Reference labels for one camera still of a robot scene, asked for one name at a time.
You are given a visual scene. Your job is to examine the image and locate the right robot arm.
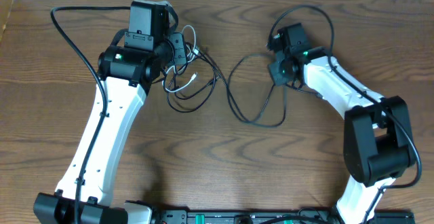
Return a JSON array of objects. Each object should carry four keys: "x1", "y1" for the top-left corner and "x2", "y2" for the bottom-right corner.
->
[{"x1": 268, "y1": 23, "x2": 421, "y2": 223}]

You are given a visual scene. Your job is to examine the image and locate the white cable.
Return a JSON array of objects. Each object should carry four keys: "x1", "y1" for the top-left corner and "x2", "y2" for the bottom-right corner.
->
[{"x1": 162, "y1": 24, "x2": 201, "y2": 94}]

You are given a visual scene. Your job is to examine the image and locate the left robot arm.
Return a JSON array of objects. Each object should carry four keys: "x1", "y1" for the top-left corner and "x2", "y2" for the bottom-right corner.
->
[{"x1": 33, "y1": 0, "x2": 186, "y2": 223}]

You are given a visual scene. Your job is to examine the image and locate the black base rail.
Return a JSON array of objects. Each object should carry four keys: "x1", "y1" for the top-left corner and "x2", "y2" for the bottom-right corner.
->
[{"x1": 150, "y1": 207, "x2": 344, "y2": 224}]

